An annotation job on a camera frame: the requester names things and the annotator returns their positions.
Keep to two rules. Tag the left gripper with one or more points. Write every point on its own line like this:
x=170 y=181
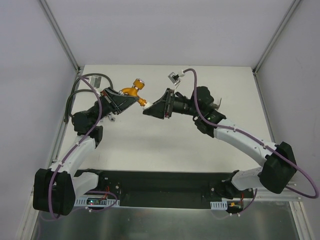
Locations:
x=110 y=100

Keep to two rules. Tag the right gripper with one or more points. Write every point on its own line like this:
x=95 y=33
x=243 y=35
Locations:
x=170 y=103

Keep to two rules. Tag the white elbow pipe fitting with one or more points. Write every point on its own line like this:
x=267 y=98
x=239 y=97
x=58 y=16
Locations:
x=147 y=105

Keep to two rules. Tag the orange water faucet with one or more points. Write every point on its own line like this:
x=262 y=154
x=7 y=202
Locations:
x=137 y=85

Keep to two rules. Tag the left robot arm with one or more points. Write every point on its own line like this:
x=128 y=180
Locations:
x=57 y=187

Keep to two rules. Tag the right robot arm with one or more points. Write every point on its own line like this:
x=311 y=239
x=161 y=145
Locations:
x=275 y=161

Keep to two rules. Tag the dark metal faucet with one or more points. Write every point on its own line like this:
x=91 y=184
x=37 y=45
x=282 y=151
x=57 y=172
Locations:
x=217 y=104

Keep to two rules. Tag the chrome faucet on hose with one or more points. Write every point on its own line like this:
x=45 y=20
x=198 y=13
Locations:
x=111 y=118

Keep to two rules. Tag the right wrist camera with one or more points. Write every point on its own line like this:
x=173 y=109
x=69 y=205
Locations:
x=174 y=78

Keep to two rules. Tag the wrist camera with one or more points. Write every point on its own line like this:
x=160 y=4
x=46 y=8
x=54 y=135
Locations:
x=95 y=81
x=174 y=78

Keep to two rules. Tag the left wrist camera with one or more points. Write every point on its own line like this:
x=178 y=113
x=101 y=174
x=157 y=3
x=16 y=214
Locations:
x=95 y=81

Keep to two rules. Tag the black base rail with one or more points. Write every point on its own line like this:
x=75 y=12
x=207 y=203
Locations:
x=152 y=189

